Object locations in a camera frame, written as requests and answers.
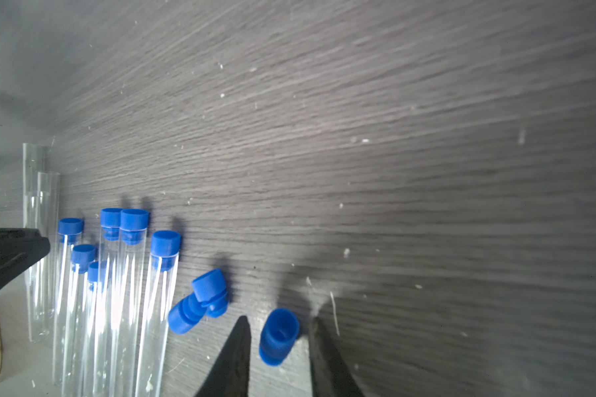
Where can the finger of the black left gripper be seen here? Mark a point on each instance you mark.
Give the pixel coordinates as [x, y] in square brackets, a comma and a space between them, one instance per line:
[20, 248]

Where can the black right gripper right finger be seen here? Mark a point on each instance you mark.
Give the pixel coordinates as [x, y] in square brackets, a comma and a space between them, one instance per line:
[330, 376]

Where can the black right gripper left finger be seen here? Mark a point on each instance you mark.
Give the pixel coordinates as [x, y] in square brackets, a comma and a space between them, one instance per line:
[230, 374]

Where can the blue stopper removed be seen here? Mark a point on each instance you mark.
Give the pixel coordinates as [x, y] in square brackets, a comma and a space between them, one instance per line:
[211, 291]
[278, 336]
[186, 314]

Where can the test tube with blue stopper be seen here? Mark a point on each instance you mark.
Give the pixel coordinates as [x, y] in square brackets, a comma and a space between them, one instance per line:
[108, 255]
[82, 256]
[69, 234]
[93, 353]
[157, 303]
[127, 300]

